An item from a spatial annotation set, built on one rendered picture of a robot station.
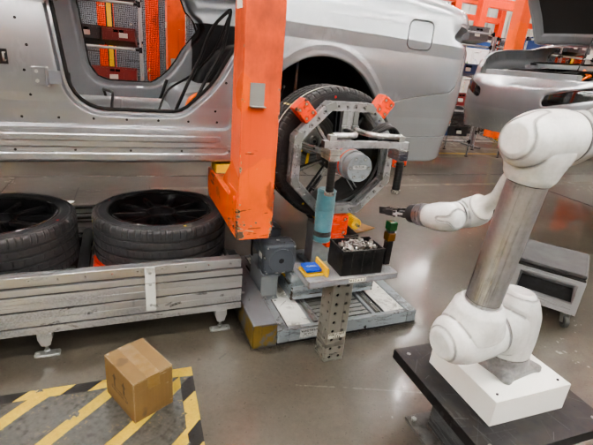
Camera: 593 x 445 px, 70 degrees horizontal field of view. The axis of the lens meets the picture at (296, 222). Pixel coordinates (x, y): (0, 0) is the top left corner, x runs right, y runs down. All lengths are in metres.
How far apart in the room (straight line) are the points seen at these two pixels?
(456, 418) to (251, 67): 1.40
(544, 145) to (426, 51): 1.72
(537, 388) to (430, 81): 1.82
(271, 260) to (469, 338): 1.14
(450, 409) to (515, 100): 3.39
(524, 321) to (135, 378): 1.31
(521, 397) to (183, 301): 1.40
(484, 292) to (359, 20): 1.66
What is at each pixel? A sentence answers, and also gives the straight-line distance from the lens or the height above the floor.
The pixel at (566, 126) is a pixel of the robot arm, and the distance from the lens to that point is 1.17.
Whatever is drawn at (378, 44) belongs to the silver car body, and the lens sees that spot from 2.57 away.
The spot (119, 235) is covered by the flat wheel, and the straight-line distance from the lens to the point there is 2.10.
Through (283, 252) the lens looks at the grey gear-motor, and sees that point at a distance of 2.17.
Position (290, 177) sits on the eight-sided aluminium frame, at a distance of 2.00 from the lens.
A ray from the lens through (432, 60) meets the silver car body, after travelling 2.79.
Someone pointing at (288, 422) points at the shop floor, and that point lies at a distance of 1.79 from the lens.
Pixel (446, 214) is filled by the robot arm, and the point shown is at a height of 0.82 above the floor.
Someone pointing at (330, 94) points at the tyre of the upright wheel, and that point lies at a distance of 2.08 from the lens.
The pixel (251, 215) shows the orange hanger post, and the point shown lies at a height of 0.63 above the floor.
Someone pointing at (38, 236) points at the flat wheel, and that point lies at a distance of 2.12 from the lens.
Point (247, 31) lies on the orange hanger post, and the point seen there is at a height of 1.36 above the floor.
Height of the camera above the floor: 1.29
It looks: 21 degrees down
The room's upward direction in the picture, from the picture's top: 5 degrees clockwise
